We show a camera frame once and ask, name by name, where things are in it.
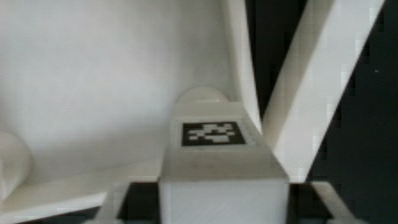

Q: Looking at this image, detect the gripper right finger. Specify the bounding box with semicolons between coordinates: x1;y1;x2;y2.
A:
311;182;368;224

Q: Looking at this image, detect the white table leg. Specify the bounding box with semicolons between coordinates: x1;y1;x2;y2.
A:
158;87;288;224

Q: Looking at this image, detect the white square table top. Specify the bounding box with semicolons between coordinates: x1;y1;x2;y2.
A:
0;0;257;224

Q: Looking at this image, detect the white u-shaped obstacle fence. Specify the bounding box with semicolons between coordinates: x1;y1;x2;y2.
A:
263;0;385;183

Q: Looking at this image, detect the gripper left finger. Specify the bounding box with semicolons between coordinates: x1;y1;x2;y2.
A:
87;183;129;224

